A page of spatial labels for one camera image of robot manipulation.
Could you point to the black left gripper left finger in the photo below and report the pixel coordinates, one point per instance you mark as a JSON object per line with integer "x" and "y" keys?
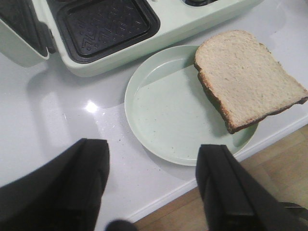
{"x": 62, "y": 195}

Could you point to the green breakfast maker lid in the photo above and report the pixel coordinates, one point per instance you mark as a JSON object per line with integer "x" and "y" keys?
{"x": 24, "y": 38}

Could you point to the bread slice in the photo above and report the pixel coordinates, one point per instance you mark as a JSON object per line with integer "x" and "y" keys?
{"x": 241, "y": 75}

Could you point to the light green round plate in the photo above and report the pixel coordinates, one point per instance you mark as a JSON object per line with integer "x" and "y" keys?
{"x": 169, "y": 112}

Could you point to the green breakfast maker base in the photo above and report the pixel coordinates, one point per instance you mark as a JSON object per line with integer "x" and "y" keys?
{"x": 95, "y": 36}

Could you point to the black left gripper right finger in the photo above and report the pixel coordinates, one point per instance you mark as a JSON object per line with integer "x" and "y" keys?
{"x": 234, "y": 201}

